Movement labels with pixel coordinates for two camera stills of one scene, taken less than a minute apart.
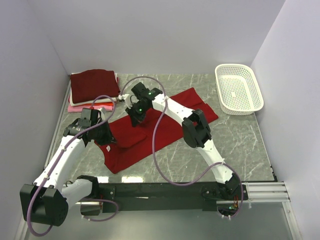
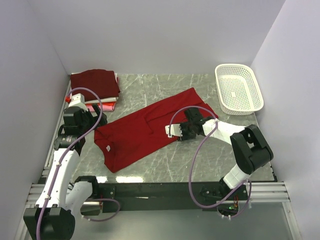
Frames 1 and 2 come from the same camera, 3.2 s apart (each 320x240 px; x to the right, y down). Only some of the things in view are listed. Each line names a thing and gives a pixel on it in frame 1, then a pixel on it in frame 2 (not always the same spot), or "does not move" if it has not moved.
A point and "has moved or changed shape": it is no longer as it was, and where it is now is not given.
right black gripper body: [135, 117] → [182, 131]
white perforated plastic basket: [238, 91] does not move
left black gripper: [104, 135] → [93, 115]
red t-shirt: [134, 142] has moved or changed shape
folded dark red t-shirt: [93, 84] does not move
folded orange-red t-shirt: [109, 104] does not move
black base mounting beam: [127, 197] does not move
